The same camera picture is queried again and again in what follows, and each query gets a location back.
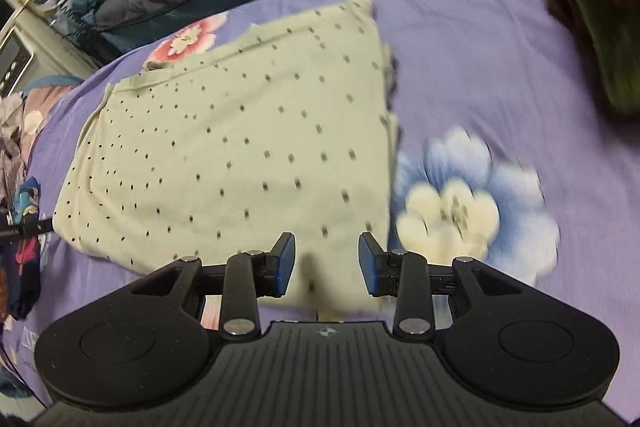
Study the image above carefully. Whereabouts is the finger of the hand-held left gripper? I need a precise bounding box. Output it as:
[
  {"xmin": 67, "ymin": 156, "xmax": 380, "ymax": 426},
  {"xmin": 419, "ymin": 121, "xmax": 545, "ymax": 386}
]
[{"xmin": 0, "ymin": 219, "xmax": 54, "ymax": 244}]

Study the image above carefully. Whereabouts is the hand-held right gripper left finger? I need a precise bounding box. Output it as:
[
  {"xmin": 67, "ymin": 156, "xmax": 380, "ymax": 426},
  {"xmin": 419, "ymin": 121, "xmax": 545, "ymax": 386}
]
[{"xmin": 132, "ymin": 232, "xmax": 297, "ymax": 339}]

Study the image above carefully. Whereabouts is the navy garment with pink print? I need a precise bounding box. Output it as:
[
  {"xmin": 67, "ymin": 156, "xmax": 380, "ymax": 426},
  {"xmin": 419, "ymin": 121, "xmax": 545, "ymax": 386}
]
[{"xmin": 0, "ymin": 177, "xmax": 45, "ymax": 321}]

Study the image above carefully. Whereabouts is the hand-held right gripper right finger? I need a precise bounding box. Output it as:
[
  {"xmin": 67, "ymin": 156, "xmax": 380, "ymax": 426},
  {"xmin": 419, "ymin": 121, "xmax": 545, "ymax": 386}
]
[{"xmin": 358, "ymin": 232, "xmax": 524, "ymax": 341}]

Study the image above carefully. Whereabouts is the cream polka dot shirt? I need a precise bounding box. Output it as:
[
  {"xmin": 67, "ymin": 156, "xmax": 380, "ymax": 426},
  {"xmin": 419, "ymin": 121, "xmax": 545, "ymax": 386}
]
[{"xmin": 52, "ymin": 0, "xmax": 401, "ymax": 315}]

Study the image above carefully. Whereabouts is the silver appliance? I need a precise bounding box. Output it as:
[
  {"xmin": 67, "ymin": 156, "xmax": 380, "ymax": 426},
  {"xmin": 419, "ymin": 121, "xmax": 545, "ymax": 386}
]
[{"xmin": 0, "ymin": 24, "xmax": 37, "ymax": 98}]

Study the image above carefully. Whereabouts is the purple floral printed bed sheet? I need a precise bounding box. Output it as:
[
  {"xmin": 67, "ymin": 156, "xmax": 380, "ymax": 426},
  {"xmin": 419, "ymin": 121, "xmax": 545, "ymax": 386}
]
[{"xmin": 0, "ymin": 0, "xmax": 640, "ymax": 427}]

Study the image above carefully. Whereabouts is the brown floral cloth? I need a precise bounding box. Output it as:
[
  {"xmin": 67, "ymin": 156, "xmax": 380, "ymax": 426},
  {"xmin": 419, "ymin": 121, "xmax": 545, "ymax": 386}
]
[{"xmin": 22, "ymin": 84, "xmax": 72, "ymax": 142}]

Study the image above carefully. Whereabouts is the dark blue cloth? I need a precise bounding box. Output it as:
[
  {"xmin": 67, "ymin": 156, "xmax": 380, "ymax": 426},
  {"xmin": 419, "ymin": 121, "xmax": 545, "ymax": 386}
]
[{"xmin": 0, "ymin": 364, "xmax": 43, "ymax": 405}]

